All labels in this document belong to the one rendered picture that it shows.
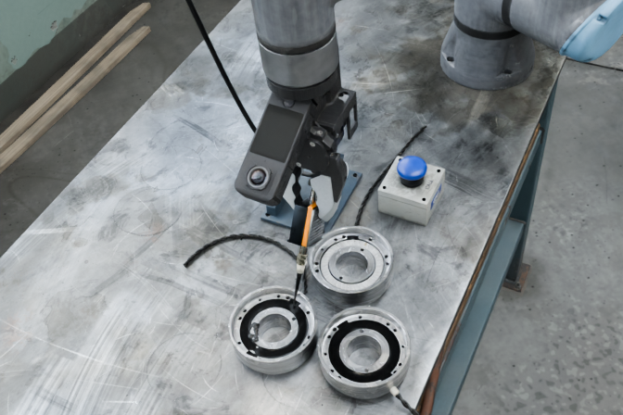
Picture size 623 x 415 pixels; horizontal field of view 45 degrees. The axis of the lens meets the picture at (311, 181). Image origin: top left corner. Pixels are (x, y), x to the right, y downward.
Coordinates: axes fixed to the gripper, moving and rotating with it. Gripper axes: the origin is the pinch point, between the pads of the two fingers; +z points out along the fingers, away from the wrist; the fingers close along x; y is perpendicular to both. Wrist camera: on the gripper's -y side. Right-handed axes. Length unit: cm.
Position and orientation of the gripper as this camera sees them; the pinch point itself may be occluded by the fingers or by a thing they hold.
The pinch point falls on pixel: (310, 213)
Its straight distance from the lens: 87.6
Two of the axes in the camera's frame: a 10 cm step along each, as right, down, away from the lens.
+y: 4.3, -6.9, 5.9
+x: -9.0, -2.6, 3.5
